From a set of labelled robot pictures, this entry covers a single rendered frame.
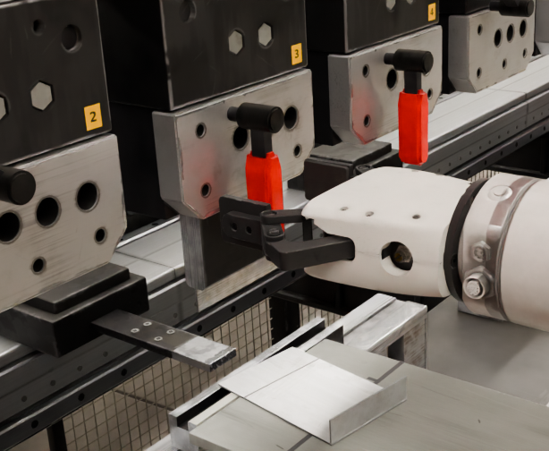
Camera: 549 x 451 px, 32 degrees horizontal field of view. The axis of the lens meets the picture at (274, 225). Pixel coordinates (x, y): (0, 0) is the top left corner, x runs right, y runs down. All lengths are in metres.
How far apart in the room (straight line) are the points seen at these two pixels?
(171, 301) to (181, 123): 0.47
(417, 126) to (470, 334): 0.40
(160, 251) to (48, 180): 0.57
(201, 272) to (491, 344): 0.48
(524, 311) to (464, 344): 0.58
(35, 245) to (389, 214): 0.20
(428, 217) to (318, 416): 0.25
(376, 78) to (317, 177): 0.15
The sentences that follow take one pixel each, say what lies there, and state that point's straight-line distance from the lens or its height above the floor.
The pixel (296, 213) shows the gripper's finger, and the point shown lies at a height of 1.20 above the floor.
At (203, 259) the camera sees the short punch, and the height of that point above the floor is 1.13.
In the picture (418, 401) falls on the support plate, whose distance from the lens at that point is 0.78.
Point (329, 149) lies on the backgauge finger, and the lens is 1.30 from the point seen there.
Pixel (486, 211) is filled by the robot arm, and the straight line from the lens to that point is 0.55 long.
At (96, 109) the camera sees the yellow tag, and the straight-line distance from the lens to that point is 0.59.
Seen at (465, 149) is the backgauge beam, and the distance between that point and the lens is 1.61.
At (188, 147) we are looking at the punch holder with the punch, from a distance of 0.64.
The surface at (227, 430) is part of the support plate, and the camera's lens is 0.75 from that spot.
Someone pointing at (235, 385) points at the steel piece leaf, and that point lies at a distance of 0.81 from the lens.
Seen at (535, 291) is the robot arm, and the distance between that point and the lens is 0.54.
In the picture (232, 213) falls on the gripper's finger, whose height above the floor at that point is 1.19.
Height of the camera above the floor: 1.41
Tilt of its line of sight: 21 degrees down
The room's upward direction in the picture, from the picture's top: 3 degrees counter-clockwise
